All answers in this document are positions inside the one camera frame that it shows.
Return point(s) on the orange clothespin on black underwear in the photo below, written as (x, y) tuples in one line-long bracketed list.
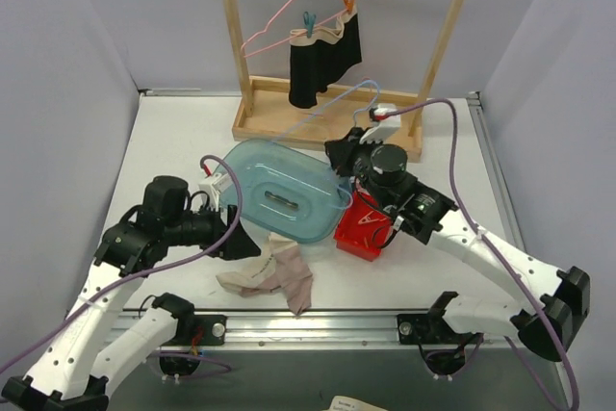
[(349, 6)]

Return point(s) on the blue wire hanger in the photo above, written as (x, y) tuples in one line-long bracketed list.
[(374, 93)]

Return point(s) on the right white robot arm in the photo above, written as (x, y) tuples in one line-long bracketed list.
[(548, 305)]

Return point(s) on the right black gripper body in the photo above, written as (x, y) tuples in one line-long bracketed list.
[(351, 153)]

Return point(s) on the teal clothespin on black underwear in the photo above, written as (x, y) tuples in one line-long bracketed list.
[(309, 21)]

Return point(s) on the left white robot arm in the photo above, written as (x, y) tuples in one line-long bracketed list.
[(75, 372)]

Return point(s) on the beige pink underwear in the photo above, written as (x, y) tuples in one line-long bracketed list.
[(280, 267)]

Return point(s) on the paper sheet bottom edge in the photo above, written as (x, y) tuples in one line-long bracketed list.
[(343, 403)]

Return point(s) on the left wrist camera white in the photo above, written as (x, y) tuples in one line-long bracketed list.
[(215, 185)]

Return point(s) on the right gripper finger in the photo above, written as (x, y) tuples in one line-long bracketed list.
[(341, 147), (340, 160)]

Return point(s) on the pink wire hanger left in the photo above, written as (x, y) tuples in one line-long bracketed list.
[(293, 10)]

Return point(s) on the aluminium mounting rail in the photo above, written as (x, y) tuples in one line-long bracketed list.
[(313, 326)]

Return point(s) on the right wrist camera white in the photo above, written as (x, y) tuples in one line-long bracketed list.
[(385, 122)]

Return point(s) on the black underwear beige waistband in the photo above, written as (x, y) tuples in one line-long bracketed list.
[(322, 59)]

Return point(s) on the pink clothespin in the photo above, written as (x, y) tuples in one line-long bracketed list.
[(368, 218)]

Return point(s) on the teal plastic basin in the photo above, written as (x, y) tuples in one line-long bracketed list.
[(288, 192)]

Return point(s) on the red plastic bin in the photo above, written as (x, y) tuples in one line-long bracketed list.
[(349, 236)]

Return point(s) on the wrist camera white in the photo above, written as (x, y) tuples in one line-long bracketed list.
[(215, 185), (385, 122)]

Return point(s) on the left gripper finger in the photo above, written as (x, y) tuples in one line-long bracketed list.
[(234, 255), (239, 239)]

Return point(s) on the wooden clothes rack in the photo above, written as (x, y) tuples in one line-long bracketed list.
[(264, 114)]

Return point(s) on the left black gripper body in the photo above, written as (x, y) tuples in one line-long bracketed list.
[(230, 231)]

